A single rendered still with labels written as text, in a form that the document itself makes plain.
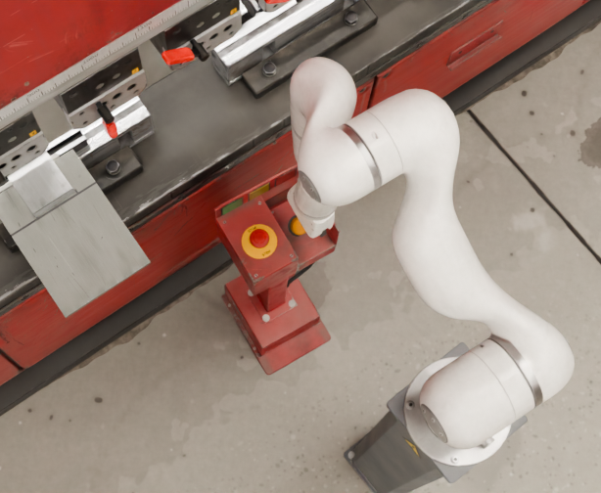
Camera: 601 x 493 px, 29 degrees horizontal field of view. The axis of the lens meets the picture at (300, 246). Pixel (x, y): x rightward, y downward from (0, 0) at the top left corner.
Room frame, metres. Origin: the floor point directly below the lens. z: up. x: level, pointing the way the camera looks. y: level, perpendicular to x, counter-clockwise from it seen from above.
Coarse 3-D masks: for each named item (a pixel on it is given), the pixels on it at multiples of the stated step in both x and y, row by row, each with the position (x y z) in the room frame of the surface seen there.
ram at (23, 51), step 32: (0, 0) 0.65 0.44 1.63; (32, 0) 0.68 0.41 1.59; (64, 0) 0.71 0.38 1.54; (96, 0) 0.74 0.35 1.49; (128, 0) 0.77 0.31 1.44; (160, 0) 0.81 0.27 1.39; (0, 32) 0.64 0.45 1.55; (32, 32) 0.67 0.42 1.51; (64, 32) 0.70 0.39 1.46; (96, 32) 0.73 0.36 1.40; (128, 32) 0.76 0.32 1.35; (0, 64) 0.63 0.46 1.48; (32, 64) 0.66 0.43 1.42; (64, 64) 0.69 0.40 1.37; (96, 64) 0.72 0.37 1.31; (0, 96) 0.61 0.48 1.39; (0, 128) 0.59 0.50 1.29
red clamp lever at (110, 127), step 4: (96, 104) 0.70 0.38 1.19; (100, 104) 0.70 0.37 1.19; (100, 108) 0.69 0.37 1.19; (104, 108) 0.69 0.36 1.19; (100, 112) 0.68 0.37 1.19; (104, 112) 0.68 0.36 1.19; (108, 112) 0.68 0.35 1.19; (104, 116) 0.68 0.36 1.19; (108, 116) 0.68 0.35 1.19; (112, 116) 0.68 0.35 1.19; (104, 120) 0.67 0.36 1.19; (108, 120) 0.67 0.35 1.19; (112, 120) 0.68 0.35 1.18; (104, 124) 0.68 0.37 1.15; (108, 124) 0.68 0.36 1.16; (112, 124) 0.68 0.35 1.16; (104, 128) 0.68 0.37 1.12; (108, 128) 0.67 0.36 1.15; (112, 128) 0.68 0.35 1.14; (108, 132) 0.67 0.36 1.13; (112, 132) 0.67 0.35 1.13; (116, 132) 0.68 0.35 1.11; (112, 136) 0.67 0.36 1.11
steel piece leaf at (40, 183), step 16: (32, 160) 0.64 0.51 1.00; (48, 160) 0.65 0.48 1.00; (16, 176) 0.61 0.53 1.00; (32, 176) 0.61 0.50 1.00; (48, 176) 0.62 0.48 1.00; (64, 176) 0.62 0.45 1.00; (32, 192) 0.58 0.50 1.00; (48, 192) 0.59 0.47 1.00; (64, 192) 0.59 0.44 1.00; (32, 208) 0.55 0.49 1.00; (48, 208) 0.56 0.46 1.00
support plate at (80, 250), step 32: (64, 160) 0.65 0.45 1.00; (96, 192) 0.60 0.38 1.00; (32, 224) 0.52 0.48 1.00; (64, 224) 0.53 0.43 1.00; (96, 224) 0.54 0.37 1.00; (32, 256) 0.46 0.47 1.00; (64, 256) 0.47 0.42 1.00; (96, 256) 0.48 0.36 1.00; (128, 256) 0.49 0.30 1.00; (64, 288) 0.42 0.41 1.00; (96, 288) 0.42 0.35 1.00
